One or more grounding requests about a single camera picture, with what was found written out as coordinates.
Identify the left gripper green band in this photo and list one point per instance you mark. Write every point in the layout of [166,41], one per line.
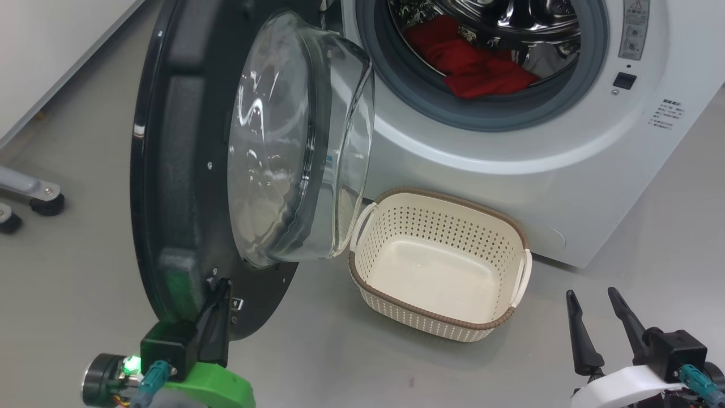
[215,388]

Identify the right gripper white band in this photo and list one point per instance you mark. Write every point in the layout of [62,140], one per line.
[617,388]

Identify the black round glass washer door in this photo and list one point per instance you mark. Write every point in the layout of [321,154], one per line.
[187,170]

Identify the red and white garment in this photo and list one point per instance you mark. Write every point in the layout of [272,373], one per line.
[476,68]

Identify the cream basket with brown rim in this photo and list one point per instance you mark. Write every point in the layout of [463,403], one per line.
[436,272]

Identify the white front-load washing machine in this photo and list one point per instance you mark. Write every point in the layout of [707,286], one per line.
[510,153]

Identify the grey rubber door gasket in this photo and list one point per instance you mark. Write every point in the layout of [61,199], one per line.
[396,85]

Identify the black caster wheel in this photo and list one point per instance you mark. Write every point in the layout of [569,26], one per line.
[8,221]

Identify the metal leg with black caster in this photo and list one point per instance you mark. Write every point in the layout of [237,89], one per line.
[28,186]

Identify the grey warning label sticker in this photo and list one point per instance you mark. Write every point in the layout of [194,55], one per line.
[634,31]

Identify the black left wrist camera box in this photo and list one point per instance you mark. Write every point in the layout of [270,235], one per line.
[167,345]

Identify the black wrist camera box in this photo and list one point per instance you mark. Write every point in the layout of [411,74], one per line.
[677,348]
[167,345]

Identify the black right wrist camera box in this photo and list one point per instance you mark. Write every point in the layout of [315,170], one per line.
[677,348]

